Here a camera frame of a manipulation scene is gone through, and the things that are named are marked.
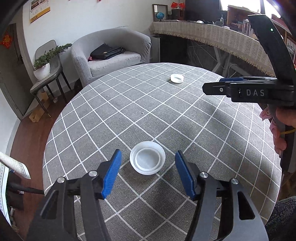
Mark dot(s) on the cardboard box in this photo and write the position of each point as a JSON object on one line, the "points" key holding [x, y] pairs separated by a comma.
{"points": [[38, 111]]}

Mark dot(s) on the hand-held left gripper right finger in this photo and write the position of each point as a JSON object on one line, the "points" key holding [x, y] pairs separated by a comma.
{"points": [[185, 176]]}

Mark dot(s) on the grey dining chair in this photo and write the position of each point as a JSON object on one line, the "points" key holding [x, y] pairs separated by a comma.
{"points": [[46, 81]]}

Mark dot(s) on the dark monitor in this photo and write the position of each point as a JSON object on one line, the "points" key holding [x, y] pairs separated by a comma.
{"points": [[201, 9]]}

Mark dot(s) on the white desk frame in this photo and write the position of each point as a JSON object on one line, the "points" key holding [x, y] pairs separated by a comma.
{"points": [[219, 60]]}

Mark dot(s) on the grey checked tablecloth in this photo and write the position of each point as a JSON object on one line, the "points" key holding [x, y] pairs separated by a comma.
{"points": [[138, 104]]}

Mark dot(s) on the picture frame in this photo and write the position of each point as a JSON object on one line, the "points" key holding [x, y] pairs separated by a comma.
{"points": [[153, 9]]}

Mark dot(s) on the small white bottle cap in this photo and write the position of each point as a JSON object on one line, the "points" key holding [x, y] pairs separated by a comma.
{"points": [[177, 78]]}

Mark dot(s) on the red door decoration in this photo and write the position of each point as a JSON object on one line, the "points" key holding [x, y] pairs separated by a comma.
{"points": [[7, 40]]}

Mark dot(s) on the pink cloth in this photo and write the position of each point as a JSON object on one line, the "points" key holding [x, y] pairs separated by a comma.
{"points": [[92, 59]]}

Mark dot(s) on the wall calendar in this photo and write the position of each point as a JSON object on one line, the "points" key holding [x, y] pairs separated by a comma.
{"points": [[39, 10]]}

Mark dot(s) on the potted plant in white pot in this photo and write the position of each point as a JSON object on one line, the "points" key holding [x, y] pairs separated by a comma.
{"points": [[42, 70]]}

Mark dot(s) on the person's right hand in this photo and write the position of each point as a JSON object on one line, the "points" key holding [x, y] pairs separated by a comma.
{"points": [[284, 118]]}

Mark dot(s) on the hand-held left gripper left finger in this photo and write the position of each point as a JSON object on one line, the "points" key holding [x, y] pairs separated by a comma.
{"points": [[112, 172]]}

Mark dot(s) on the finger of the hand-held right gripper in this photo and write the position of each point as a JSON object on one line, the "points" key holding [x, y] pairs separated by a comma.
{"points": [[231, 79], [215, 89]]}

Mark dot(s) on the small red flags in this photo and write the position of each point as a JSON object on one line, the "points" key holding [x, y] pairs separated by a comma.
{"points": [[177, 4]]}

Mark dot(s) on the dark fleece clothing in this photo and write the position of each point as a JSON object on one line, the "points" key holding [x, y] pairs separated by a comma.
{"points": [[282, 220]]}

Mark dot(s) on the grey door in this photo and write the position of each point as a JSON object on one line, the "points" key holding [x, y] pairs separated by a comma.
{"points": [[11, 76]]}

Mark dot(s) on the white patterned table cover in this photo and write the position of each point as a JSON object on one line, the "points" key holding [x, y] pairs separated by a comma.
{"points": [[4, 185]]}

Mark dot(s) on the large white plastic lid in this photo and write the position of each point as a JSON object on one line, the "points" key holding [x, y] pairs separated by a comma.
{"points": [[148, 158]]}

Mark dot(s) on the grey armchair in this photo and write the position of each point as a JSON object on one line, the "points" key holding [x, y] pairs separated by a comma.
{"points": [[81, 53]]}

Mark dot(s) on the black handbag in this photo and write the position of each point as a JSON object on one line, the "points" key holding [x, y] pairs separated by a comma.
{"points": [[107, 51]]}

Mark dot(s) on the beige fringed cloth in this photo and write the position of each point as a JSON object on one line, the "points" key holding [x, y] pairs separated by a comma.
{"points": [[208, 34]]}

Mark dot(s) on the small blue globe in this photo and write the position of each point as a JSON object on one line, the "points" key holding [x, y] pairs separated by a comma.
{"points": [[159, 15]]}

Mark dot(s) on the dark wooden box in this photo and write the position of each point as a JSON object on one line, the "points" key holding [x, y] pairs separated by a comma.
{"points": [[178, 14]]}

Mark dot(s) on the wooden shelf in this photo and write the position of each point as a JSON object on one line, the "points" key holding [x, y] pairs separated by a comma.
{"points": [[233, 14]]}

